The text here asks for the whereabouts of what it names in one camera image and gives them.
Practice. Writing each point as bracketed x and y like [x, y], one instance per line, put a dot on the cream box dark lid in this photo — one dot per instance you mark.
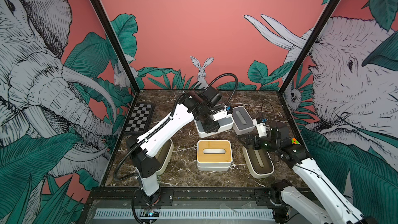
[258, 162]
[164, 156]

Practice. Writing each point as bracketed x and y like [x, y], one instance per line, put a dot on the black right corner post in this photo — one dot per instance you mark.
[318, 28]

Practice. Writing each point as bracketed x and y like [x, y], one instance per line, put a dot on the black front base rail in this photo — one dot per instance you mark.
[112, 197]

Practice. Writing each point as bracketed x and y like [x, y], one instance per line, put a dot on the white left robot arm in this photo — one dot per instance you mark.
[186, 108]

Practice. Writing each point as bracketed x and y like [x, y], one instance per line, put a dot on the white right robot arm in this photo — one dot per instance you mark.
[334, 208]

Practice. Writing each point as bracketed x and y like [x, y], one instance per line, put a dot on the black corner post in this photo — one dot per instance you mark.
[318, 28]
[110, 33]

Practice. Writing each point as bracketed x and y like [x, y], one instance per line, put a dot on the black white checkerboard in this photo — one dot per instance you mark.
[140, 119]

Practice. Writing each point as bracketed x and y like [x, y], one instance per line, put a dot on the black left corner post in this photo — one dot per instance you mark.
[110, 33]

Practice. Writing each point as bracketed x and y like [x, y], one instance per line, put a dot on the colourful puzzle cube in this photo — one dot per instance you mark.
[295, 141]

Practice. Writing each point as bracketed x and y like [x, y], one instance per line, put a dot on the white perforated cable duct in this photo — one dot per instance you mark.
[185, 213]

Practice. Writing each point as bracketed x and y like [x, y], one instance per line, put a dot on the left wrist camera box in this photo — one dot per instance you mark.
[211, 96]

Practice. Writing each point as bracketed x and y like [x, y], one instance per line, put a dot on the white box grey lid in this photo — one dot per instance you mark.
[243, 123]
[213, 128]

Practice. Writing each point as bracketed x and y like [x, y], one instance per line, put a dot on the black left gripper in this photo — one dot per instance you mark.
[211, 127]

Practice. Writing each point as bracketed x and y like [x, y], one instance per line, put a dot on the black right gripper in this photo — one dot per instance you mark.
[250, 138]

